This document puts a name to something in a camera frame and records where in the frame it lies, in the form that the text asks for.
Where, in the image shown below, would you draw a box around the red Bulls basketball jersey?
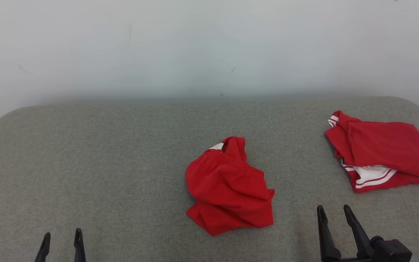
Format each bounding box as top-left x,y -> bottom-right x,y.
325,110 -> 419,193

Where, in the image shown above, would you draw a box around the red shorts with white stripes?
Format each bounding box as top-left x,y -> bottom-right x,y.
185,136 -> 275,236

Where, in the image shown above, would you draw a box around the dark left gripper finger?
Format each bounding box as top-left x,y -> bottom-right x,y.
73,228 -> 87,262
34,232 -> 51,262

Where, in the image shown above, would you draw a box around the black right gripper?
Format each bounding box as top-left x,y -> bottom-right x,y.
317,205 -> 376,262

